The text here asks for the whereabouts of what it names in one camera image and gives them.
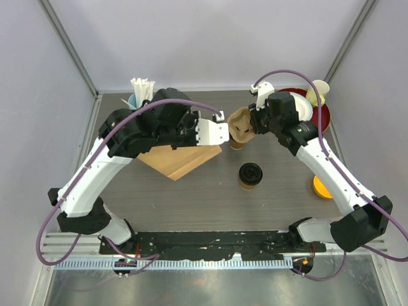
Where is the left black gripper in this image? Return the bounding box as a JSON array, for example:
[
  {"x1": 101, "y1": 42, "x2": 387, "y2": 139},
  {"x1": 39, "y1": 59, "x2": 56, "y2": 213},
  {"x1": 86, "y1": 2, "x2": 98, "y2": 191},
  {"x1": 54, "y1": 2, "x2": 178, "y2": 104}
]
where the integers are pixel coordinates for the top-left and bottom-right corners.
[{"x1": 156, "y1": 111, "x2": 209, "y2": 150}]

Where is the single cardboard cup carrier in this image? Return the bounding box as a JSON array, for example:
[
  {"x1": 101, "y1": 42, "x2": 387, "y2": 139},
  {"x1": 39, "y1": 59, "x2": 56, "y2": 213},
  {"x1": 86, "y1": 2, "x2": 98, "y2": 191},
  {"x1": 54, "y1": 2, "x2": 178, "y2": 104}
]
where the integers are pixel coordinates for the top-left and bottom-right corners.
[{"x1": 227, "y1": 107, "x2": 256, "y2": 143}]

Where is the brown paper cup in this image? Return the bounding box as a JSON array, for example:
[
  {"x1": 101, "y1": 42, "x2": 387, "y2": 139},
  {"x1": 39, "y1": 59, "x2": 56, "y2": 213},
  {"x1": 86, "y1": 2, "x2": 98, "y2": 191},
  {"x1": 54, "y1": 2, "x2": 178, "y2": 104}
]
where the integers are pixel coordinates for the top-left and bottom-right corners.
[
  {"x1": 229, "y1": 138, "x2": 246, "y2": 150},
  {"x1": 240, "y1": 180, "x2": 259, "y2": 191}
]

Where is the brown paper bag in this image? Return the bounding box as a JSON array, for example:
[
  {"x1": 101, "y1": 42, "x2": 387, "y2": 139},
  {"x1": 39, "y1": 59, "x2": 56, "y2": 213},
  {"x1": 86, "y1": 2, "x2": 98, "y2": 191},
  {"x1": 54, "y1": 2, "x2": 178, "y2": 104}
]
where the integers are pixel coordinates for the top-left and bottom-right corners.
[{"x1": 137, "y1": 145, "x2": 222, "y2": 181}]

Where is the black coffee cup lid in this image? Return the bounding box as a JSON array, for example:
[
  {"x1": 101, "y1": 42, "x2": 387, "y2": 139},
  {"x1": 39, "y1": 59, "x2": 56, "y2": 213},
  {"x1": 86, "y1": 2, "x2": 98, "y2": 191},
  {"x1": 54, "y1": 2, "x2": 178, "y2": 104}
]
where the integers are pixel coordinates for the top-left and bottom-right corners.
[{"x1": 238, "y1": 163, "x2": 263, "y2": 186}]

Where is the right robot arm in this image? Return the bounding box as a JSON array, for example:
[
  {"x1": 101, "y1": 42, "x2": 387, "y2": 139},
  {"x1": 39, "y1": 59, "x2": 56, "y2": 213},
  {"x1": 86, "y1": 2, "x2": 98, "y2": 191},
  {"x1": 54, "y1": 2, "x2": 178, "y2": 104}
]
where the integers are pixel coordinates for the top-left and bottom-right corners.
[{"x1": 249, "y1": 91, "x2": 393, "y2": 252}]

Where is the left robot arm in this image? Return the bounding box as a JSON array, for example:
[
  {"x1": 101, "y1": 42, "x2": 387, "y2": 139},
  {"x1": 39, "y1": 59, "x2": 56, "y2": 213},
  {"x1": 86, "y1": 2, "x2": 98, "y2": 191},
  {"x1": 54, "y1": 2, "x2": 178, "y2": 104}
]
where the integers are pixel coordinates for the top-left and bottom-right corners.
[{"x1": 48, "y1": 88, "x2": 200, "y2": 254}]

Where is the white paper plate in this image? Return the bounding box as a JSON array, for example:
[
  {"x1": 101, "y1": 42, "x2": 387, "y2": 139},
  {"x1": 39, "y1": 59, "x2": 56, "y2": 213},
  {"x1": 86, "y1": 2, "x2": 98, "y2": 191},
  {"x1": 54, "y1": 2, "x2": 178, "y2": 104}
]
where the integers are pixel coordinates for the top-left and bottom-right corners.
[{"x1": 290, "y1": 92, "x2": 313, "y2": 121}]

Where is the light blue straw holder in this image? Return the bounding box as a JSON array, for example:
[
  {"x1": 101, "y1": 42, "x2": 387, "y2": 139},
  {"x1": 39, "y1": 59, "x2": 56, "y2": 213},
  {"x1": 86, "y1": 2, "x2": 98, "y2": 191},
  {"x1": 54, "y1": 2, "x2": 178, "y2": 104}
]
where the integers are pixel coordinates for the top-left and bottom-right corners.
[{"x1": 120, "y1": 93, "x2": 141, "y2": 110}]

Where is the red round tray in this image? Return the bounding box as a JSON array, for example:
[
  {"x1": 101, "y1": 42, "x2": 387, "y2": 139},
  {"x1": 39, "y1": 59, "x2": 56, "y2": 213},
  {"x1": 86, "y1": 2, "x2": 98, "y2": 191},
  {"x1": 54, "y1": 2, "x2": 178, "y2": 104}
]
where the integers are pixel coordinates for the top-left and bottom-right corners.
[{"x1": 280, "y1": 88, "x2": 331, "y2": 133}]

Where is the pale yellow mug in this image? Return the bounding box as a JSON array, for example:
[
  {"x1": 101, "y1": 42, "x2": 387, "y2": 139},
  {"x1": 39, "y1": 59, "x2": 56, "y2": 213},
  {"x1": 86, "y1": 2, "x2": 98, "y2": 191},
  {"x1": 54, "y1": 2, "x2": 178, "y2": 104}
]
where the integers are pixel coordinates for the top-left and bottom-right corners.
[{"x1": 306, "y1": 80, "x2": 330, "y2": 107}]

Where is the orange bowl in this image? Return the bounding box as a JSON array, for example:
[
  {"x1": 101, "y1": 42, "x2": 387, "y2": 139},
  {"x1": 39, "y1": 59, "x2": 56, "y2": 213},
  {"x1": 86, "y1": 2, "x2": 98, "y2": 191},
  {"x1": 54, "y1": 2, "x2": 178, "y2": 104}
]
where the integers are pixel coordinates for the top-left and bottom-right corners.
[{"x1": 312, "y1": 175, "x2": 333, "y2": 200}]

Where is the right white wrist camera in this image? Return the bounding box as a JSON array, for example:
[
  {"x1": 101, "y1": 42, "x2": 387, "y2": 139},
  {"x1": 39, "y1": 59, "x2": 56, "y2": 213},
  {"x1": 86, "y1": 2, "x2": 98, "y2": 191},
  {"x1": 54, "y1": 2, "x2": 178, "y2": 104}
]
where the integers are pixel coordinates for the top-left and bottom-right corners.
[{"x1": 249, "y1": 81, "x2": 275, "y2": 111}]

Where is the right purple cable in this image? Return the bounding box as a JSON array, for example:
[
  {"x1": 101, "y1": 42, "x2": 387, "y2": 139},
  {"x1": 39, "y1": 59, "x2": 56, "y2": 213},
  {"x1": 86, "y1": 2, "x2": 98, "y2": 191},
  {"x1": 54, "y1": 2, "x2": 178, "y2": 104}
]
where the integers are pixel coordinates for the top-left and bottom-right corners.
[{"x1": 251, "y1": 69, "x2": 408, "y2": 281}]

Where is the purple cable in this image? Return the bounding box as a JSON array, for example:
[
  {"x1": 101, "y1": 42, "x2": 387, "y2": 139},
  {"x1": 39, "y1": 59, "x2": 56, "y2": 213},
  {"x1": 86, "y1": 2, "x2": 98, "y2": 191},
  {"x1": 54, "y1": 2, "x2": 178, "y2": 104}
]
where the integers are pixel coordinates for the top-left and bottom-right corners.
[
  {"x1": 251, "y1": 69, "x2": 408, "y2": 281},
  {"x1": 35, "y1": 98, "x2": 224, "y2": 277}
]

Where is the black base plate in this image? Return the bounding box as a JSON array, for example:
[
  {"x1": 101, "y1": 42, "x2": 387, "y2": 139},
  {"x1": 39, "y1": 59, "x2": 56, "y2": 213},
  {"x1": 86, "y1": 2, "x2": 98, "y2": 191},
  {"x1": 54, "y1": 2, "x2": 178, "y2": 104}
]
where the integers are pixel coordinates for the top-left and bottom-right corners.
[{"x1": 119, "y1": 231, "x2": 326, "y2": 261}]

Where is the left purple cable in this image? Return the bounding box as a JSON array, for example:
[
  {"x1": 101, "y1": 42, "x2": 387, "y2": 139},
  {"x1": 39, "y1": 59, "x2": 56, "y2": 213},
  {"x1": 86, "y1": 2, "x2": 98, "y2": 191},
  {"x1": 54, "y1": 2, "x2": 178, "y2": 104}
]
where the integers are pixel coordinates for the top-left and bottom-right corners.
[{"x1": 35, "y1": 98, "x2": 224, "y2": 277}]

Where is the aluminium frame rail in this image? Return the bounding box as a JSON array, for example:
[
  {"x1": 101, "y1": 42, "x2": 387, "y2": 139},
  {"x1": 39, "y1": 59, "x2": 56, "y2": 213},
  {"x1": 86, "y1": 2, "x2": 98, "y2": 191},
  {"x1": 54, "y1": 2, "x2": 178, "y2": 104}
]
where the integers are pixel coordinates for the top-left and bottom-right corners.
[{"x1": 40, "y1": 228, "x2": 390, "y2": 271}]

